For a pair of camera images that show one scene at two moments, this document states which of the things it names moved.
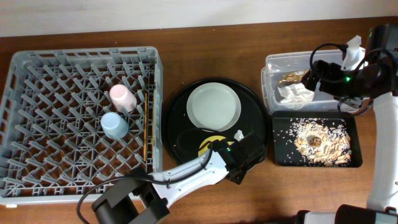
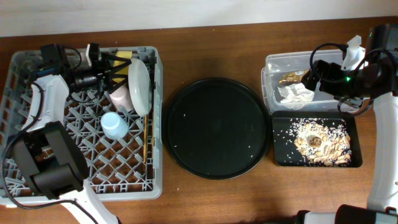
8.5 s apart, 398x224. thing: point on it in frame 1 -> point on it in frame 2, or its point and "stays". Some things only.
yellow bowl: [204, 145] -> [127, 55]
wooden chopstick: [145, 128] stays
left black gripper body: [254, 149] -> [101, 73]
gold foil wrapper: [294, 77] stays
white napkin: [296, 93] stays
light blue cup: [115, 127] stays
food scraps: [321, 142] stays
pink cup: [123, 99] stays
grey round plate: [213, 106] -> [139, 83]
